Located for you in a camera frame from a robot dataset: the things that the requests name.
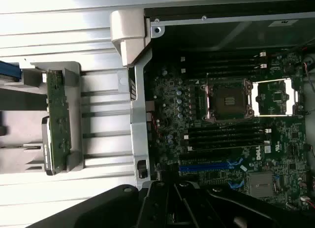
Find green motherboard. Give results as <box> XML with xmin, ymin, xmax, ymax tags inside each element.
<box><xmin>145</xmin><ymin>49</ymin><xmax>310</xmax><ymax>211</ymax></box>

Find black expansion slot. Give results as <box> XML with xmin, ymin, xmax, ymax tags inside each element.
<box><xmin>179</xmin><ymin>151</ymin><xmax>232</xmax><ymax>163</ymax></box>

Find blue expansion slot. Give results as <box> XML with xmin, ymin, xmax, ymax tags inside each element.
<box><xmin>179</xmin><ymin>163</ymin><xmax>244</xmax><ymax>171</ymax></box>

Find CPU socket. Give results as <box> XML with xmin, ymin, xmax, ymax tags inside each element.
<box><xmin>205</xmin><ymin>77</ymin><xmax>254</xmax><ymax>122</ymax></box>

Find hard disk blue carrier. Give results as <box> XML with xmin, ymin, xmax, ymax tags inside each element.
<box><xmin>0</xmin><ymin>60</ymin><xmax>20</xmax><ymax>81</ymax></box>

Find grey chipset heatsink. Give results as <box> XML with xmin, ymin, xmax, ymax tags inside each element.
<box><xmin>248</xmin><ymin>171</ymin><xmax>274</xmax><ymax>198</ymax></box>

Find metal socket cover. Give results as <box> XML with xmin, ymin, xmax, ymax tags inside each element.
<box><xmin>251</xmin><ymin>79</ymin><xmax>300</xmax><ymax>117</ymax></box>

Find open black PC case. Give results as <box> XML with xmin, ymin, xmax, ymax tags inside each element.
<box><xmin>109</xmin><ymin>0</ymin><xmax>315</xmax><ymax>228</ymax></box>

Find grey parts rack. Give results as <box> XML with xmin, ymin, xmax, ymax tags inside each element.
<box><xmin>0</xmin><ymin>62</ymin><xmax>83</xmax><ymax>174</ymax></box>

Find RAM slot white clips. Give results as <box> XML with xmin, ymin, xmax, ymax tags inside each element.
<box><xmin>181</xmin><ymin>63</ymin><xmax>268</xmax><ymax>74</ymax></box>
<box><xmin>187</xmin><ymin>139</ymin><xmax>270</xmax><ymax>152</ymax></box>
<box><xmin>181</xmin><ymin>51</ymin><xmax>268</xmax><ymax>62</ymax></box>
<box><xmin>184</xmin><ymin>128</ymin><xmax>271</xmax><ymax>140</ymax></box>

